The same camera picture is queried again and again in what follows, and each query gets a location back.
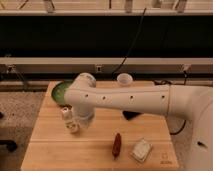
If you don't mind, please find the black hanging cable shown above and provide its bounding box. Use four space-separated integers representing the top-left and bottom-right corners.
111 7 148 75

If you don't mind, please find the white wall outlet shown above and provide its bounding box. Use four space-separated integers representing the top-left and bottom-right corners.
97 66 102 73

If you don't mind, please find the black cable bundle right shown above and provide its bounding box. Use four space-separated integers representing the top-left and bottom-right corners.
153 79 188 136

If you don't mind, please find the small white plastic bottle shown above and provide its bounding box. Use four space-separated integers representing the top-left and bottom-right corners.
61 107 79 134

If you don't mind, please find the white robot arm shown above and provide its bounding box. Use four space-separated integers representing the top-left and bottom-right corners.
64 73 213 171

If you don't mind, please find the black smartphone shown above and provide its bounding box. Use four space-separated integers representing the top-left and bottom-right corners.
123 111 140 120

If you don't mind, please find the green bowl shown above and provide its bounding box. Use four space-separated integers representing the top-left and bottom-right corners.
51 81 71 106

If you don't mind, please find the white wrapped packet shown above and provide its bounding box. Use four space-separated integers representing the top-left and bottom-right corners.
131 138 152 163

